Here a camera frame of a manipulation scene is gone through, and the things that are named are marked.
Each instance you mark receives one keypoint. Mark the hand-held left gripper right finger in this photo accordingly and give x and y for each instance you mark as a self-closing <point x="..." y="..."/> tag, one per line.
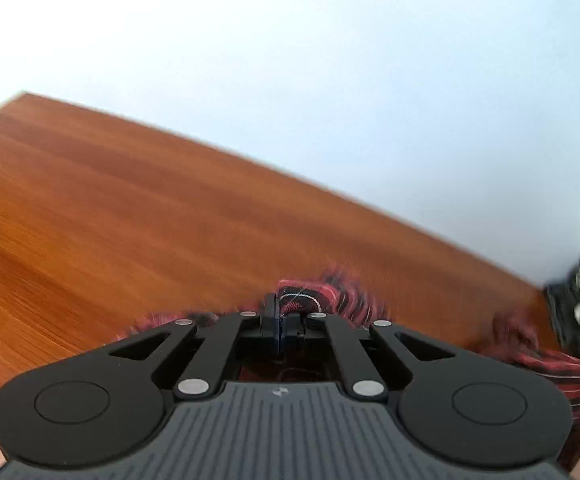
<point x="292" y="330"/>

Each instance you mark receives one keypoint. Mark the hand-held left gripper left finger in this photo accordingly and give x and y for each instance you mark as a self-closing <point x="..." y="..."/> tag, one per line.
<point x="271" y="332"/>

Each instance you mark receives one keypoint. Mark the red plaid shirt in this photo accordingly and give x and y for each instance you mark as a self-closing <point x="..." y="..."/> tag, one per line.
<point x="315" y="297"/>

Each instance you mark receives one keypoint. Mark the dark crumpled cloth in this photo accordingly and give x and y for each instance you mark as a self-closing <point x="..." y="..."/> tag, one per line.
<point x="562" y="310"/>

